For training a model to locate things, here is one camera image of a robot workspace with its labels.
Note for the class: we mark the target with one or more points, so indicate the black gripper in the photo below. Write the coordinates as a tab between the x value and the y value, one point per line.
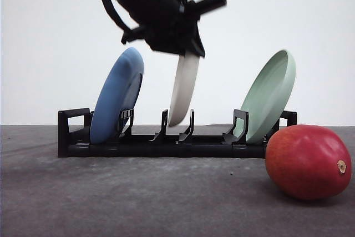
170	26

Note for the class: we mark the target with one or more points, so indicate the white plate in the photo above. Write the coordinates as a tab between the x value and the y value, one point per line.
184	87

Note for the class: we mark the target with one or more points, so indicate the red pomegranate fruit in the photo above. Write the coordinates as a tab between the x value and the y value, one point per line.
309	162

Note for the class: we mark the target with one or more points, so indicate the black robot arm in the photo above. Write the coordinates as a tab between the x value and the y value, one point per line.
134	7

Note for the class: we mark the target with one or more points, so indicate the green plate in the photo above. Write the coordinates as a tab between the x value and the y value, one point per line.
268	97

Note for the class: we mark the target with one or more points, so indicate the blue plate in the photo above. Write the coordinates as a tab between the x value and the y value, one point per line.
119	92

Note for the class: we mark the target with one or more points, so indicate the black plastic dish rack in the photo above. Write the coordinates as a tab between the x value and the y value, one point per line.
74	130

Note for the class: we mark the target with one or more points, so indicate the black cable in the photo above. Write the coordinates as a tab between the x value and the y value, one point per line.
118	17

